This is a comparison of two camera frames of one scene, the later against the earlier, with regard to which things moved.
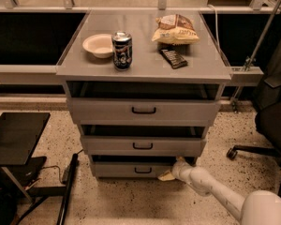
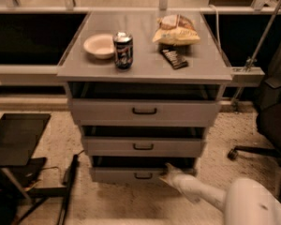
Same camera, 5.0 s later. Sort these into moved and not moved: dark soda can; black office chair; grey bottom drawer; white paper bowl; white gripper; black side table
Moved: grey bottom drawer; white gripper
Not moved: dark soda can; white paper bowl; black side table; black office chair
